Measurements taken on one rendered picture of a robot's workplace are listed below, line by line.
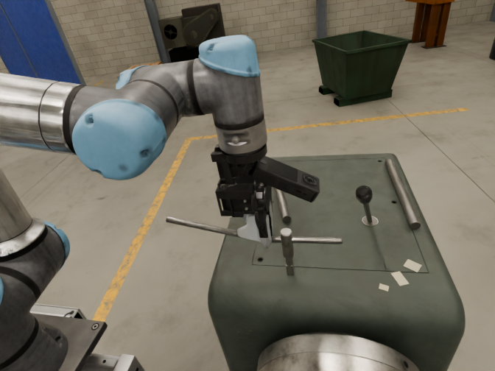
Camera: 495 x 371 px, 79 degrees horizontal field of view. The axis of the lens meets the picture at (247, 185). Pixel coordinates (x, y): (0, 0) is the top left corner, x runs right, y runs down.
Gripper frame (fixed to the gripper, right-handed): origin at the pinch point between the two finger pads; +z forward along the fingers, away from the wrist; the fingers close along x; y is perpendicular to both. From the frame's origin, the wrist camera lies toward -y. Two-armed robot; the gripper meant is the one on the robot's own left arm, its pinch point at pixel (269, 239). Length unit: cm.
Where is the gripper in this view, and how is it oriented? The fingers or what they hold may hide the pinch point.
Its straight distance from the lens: 58.6
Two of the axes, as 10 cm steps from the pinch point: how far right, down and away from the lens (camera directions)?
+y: -9.7, 0.2, 2.3
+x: -1.8, 5.6, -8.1
